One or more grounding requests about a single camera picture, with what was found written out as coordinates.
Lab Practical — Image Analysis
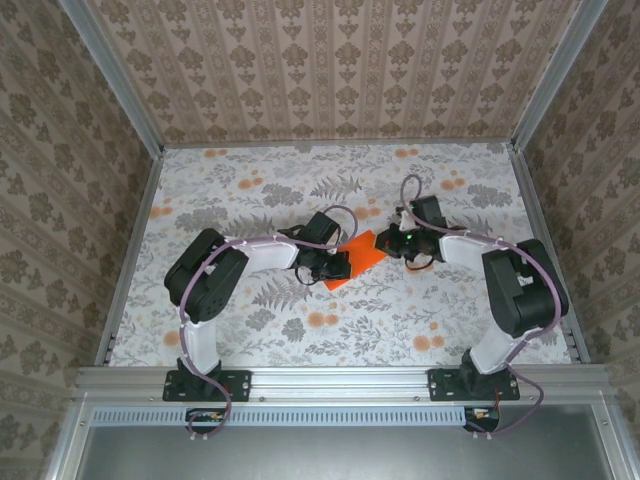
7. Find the aluminium table side rail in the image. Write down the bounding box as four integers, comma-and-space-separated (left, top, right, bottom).
94, 149, 166, 366
507, 144, 591, 364

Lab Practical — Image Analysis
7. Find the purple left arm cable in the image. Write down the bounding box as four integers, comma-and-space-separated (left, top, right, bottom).
179, 205, 357, 435

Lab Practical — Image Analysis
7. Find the aluminium frame post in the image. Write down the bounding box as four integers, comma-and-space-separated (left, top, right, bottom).
58, 0, 165, 154
509, 0, 609, 151

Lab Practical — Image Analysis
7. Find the small electronics board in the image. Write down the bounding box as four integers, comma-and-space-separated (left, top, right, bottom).
185, 407, 226, 434
463, 405, 501, 432

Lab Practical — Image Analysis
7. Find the grey slotted cable duct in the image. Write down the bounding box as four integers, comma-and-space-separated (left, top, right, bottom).
91, 405, 469, 428

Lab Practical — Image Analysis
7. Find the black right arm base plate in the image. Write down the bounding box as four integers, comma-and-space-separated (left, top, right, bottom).
428, 368, 521, 403

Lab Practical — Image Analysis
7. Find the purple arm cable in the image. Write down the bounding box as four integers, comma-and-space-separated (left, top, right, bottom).
179, 205, 357, 435
401, 173, 561, 434

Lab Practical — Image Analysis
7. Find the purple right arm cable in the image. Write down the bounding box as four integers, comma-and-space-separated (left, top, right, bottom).
401, 173, 561, 434

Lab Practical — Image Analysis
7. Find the short black right gripper cable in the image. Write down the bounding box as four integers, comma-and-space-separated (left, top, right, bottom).
403, 253, 437, 274

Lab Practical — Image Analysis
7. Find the long aluminium mounting rail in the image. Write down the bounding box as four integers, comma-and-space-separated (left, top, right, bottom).
74, 364, 614, 402

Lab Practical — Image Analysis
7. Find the orange paper sheet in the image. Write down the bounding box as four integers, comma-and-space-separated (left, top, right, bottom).
322, 228, 387, 292

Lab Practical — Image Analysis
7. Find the grey metal panel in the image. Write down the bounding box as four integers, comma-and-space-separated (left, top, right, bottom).
74, 404, 616, 480

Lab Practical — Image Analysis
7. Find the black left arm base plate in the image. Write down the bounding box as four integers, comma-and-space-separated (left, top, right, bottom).
162, 368, 252, 403

